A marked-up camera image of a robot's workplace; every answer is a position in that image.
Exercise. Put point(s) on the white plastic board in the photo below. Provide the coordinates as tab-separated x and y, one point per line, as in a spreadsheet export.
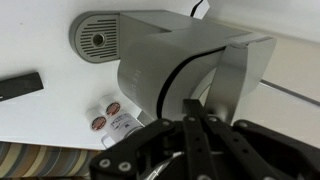
50	50

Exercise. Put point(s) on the thin metal pole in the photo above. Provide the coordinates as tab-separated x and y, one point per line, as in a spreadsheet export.
293	94

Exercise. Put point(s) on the white coffee pod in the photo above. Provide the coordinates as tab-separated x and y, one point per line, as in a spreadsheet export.
97	121
111	107

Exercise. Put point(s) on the black remote control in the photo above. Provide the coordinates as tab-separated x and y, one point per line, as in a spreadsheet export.
20	86

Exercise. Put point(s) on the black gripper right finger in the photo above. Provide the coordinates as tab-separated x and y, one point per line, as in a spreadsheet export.
266	150

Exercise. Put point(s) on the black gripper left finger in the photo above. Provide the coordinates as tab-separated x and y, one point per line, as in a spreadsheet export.
140	146

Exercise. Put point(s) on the grey pod coffee maker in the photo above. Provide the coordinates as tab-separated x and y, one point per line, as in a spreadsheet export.
160	60

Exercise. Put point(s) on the striped fabric sofa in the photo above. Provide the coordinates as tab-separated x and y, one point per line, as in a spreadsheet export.
40	160

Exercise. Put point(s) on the white travel mug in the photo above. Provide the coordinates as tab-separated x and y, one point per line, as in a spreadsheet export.
121	128

